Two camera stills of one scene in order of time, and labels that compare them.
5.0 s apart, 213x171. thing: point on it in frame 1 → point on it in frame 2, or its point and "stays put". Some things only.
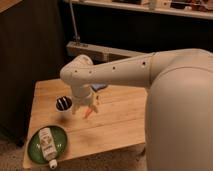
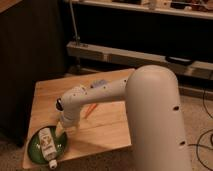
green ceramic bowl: x=35 y=147 stays put
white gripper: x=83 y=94 → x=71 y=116
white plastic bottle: x=49 y=147 stays put
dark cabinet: x=32 y=47 stays put
